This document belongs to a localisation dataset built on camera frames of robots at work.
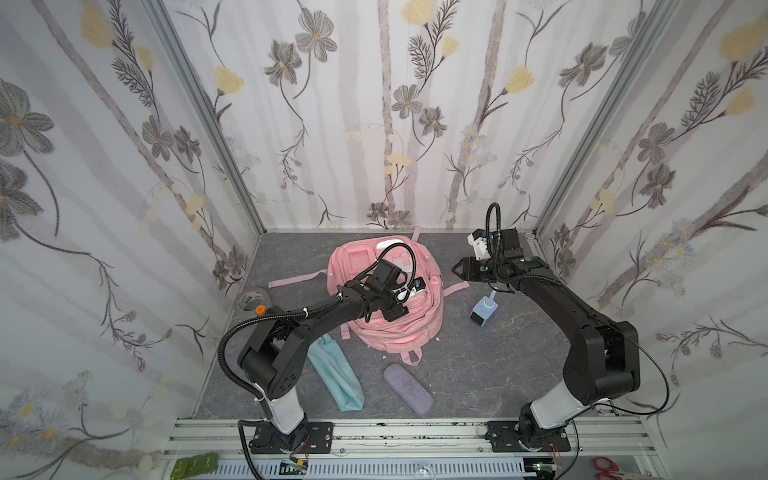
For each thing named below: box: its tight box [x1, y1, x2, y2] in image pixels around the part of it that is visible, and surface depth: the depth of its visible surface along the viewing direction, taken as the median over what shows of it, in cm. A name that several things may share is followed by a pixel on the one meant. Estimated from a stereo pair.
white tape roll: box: [235, 287, 271, 316], surface depth 100 cm
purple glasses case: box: [383, 363, 435, 416], surface depth 81 cm
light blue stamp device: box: [470, 289, 499, 327], surface depth 95 cm
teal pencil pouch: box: [307, 334, 365, 412], surface depth 80 cm
